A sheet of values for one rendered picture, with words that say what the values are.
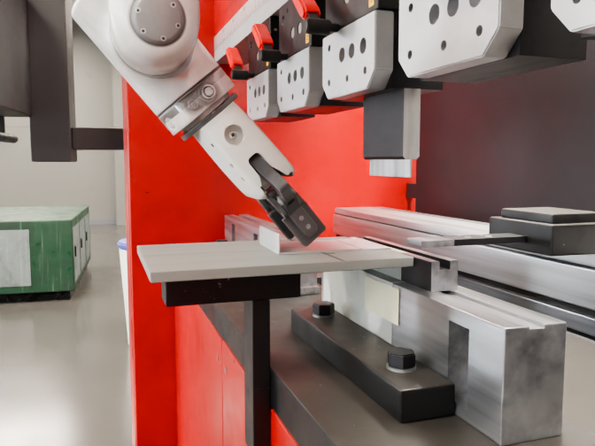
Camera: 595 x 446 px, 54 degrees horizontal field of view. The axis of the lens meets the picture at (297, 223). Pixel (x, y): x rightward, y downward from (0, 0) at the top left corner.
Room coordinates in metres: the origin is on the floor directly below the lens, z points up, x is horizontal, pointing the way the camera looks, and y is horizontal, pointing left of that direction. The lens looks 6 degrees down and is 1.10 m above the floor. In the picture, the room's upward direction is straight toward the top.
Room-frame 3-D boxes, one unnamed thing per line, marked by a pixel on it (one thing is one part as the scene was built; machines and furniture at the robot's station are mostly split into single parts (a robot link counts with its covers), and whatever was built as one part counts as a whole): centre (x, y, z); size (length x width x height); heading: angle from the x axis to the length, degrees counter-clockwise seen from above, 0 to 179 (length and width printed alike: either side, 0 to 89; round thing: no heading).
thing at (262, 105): (1.09, 0.03, 1.26); 0.15 x 0.09 x 0.17; 19
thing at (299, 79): (0.90, -0.03, 1.26); 0.15 x 0.09 x 0.17; 19
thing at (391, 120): (0.68, -0.11, 1.13); 0.10 x 0.02 x 0.10; 19
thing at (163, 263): (0.64, 0.03, 1.00); 0.26 x 0.18 x 0.01; 109
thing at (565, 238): (0.74, -0.26, 1.01); 0.26 x 0.12 x 0.05; 109
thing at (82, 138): (1.83, 0.57, 1.18); 0.40 x 0.24 x 0.07; 19
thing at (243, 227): (1.20, 0.07, 0.92); 0.50 x 0.06 x 0.10; 19
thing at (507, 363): (0.63, -0.12, 0.92); 0.39 x 0.06 x 0.10; 19
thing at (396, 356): (0.53, -0.10, 0.91); 0.03 x 0.03 x 0.02
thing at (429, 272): (0.66, -0.11, 0.99); 0.20 x 0.03 x 0.03; 19
